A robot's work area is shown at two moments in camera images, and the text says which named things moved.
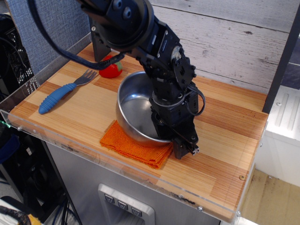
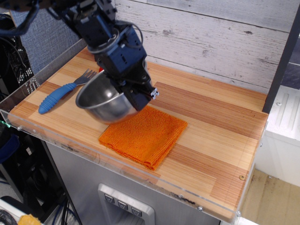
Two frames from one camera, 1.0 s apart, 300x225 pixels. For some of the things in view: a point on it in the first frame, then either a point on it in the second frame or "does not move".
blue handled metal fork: x=56 y=96 does not move
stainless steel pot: x=133 y=110 → x=100 y=96
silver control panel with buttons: x=120 y=208 does not move
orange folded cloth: x=154 y=153 does not move
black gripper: x=175 y=111 → x=123 y=57
